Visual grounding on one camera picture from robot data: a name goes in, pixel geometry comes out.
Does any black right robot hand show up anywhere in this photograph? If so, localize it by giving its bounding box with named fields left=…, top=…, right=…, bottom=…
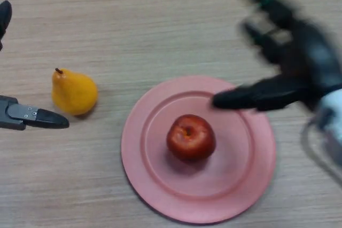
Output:
left=211, top=0, right=342, bottom=112

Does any pink round plate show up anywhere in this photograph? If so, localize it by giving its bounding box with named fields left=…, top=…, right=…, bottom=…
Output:
left=120, top=75, right=276, bottom=224

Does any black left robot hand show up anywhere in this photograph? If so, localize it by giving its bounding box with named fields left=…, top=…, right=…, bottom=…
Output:
left=0, top=0, right=70, bottom=131

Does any yellow pear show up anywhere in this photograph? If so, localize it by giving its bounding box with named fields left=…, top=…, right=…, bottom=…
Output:
left=51, top=67, right=99, bottom=116

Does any red apple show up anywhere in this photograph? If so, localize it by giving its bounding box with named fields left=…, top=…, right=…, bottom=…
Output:
left=166, top=114, right=216, bottom=162

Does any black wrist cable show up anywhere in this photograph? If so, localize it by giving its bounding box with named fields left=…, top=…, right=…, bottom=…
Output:
left=300, top=115, right=342, bottom=183

